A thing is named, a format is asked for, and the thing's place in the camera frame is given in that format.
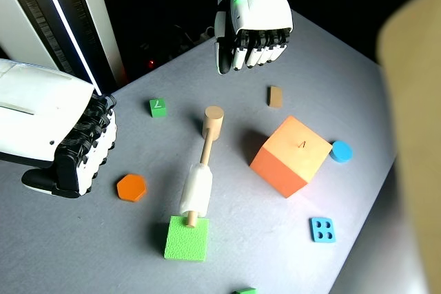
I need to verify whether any orange hexagon block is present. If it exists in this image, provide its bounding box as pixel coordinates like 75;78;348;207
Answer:
116;174;148;203

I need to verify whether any green textured square block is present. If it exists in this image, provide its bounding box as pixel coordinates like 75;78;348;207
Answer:
163;215;210;263

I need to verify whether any brown rectangular wooden block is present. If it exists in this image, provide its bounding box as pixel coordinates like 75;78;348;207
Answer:
266;85;284;109

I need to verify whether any blue square four-hole block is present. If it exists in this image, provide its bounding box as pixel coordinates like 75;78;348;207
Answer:
309;217;337;244

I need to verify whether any wooden mallet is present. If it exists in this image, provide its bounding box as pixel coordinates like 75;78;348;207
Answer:
179;105;225;229

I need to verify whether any large orange cube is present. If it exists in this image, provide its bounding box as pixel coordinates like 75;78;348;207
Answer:
249;115;334;200

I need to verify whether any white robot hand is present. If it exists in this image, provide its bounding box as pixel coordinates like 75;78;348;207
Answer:
0;58;118;200
213;0;295;76

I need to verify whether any small green letter cube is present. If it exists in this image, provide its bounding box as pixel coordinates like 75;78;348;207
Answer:
148;98;167;118

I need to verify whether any blurred tan panel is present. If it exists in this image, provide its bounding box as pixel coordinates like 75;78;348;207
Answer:
376;0;441;294

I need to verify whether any blue round disc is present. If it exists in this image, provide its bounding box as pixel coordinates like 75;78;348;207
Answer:
329;140;354;164

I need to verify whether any white panel with black strip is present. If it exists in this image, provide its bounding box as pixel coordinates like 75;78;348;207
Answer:
0;0;127;97

